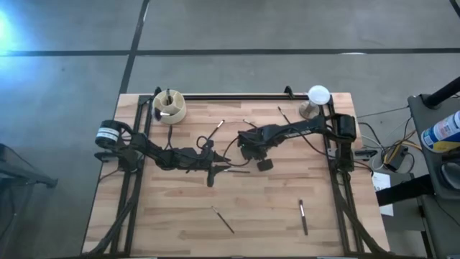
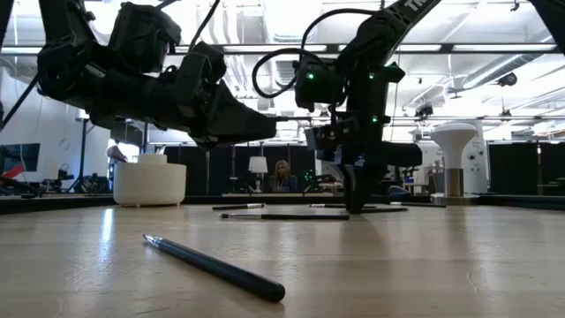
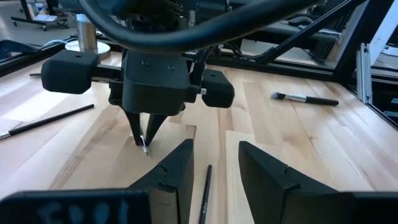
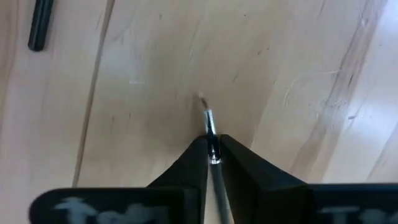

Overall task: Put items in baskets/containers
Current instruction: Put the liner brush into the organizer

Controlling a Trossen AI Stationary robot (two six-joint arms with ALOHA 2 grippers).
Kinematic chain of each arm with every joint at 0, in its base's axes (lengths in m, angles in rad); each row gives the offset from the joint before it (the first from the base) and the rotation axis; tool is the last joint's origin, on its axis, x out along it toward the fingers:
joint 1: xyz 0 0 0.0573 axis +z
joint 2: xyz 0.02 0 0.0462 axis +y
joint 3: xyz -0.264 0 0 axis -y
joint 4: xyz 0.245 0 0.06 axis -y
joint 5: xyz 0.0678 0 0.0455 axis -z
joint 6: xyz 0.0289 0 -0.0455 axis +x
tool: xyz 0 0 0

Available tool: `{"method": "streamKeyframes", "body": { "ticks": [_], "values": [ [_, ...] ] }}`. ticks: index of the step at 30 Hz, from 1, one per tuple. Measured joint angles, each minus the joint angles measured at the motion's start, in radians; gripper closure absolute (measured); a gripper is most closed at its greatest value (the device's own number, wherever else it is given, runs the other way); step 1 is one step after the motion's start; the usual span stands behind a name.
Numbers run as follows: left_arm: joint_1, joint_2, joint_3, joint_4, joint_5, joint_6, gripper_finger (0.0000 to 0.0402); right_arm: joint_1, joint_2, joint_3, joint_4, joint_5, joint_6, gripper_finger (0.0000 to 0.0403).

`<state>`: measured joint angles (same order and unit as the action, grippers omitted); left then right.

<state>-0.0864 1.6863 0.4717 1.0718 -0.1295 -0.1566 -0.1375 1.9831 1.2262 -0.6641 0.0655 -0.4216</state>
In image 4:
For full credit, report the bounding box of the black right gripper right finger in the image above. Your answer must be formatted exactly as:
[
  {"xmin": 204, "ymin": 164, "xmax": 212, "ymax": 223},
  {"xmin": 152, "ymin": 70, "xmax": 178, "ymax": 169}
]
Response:
[{"xmin": 219, "ymin": 134, "xmax": 398, "ymax": 224}]

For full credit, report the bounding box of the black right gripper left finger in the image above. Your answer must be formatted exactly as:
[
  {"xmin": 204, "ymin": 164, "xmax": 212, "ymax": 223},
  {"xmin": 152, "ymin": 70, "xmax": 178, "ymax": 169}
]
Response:
[{"xmin": 29, "ymin": 135, "xmax": 209, "ymax": 224}]

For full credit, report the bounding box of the thin black makeup brush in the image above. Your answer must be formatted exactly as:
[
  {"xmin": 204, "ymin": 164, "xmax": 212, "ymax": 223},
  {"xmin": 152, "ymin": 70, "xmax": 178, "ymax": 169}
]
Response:
[
  {"xmin": 197, "ymin": 91, "xmax": 233, "ymax": 224},
  {"xmin": 27, "ymin": 0, "xmax": 55, "ymax": 52}
]

